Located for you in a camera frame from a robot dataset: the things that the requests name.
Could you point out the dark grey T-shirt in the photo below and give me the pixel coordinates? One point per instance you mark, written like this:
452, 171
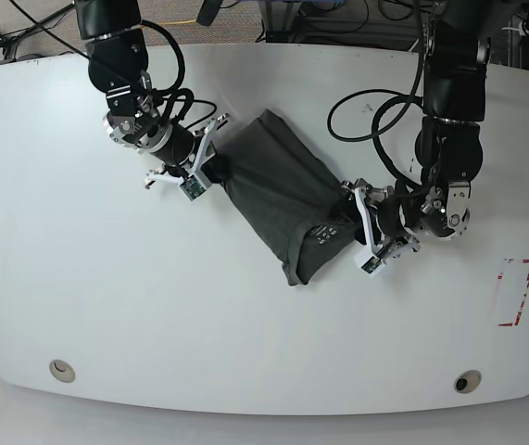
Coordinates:
286, 194

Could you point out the right table cable grommet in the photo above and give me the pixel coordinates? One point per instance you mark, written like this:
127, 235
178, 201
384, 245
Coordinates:
468, 382

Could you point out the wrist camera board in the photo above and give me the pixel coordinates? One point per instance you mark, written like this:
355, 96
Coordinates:
369, 263
195, 185

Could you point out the black cylinder object on floor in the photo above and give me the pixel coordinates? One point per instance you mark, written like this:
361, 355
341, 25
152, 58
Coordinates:
209, 10

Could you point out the table cable grommet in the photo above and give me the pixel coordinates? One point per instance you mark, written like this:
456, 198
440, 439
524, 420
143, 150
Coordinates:
468, 382
62, 371

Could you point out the left table cable grommet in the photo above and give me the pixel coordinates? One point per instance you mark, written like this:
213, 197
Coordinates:
62, 371

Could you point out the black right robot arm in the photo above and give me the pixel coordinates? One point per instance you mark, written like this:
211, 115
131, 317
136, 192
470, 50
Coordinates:
140, 116

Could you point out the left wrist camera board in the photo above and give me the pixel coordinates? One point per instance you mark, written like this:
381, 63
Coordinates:
369, 263

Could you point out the aluminium frame leg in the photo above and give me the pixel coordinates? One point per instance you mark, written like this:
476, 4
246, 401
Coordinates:
279, 19

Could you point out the red tape rectangle marking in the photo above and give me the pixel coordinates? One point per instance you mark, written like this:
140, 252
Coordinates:
512, 290

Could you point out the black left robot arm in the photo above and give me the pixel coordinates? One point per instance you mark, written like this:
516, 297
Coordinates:
449, 88

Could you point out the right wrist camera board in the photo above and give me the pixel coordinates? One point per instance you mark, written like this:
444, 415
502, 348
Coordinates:
195, 185

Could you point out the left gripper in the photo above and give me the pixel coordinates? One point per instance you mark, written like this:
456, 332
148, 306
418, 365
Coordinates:
372, 214

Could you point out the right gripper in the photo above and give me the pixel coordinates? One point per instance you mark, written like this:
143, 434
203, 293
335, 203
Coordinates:
184, 153

